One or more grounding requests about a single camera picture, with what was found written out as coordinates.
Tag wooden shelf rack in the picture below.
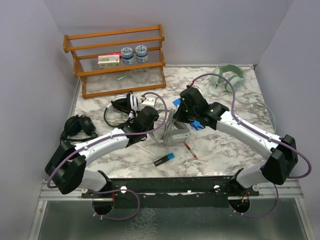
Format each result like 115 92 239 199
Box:
63 24 167 99

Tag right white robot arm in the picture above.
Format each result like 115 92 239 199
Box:
174 87 298 196

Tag black white headphones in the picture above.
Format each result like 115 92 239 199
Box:
103 90 139 128

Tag blue white jar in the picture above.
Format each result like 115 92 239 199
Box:
135 45 148 63
120 47 134 65

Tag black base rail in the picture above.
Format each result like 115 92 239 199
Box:
81 176 259 209

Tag mint green headphones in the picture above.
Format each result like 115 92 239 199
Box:
210 63 246 93

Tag right blue white jar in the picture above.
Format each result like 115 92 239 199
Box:
135 45 148 63

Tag red pen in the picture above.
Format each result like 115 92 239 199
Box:
183 142 199 160

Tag black blue headphones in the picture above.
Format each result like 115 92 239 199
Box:
60 115 98 142

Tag blue notebook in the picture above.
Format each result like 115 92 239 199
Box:
172 98 205 131

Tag white stick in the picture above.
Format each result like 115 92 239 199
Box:
136 144 157 157

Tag white red box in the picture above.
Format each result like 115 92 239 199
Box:
97 54 120 68

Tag grey white headphones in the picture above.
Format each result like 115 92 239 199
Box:
149 108 191 146

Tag blue black highlighter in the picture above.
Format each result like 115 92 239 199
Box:
153 153 175 167

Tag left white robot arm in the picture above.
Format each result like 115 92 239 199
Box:
45 106 159 198

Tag left blue white jar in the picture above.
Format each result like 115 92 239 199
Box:
120 47 134 65

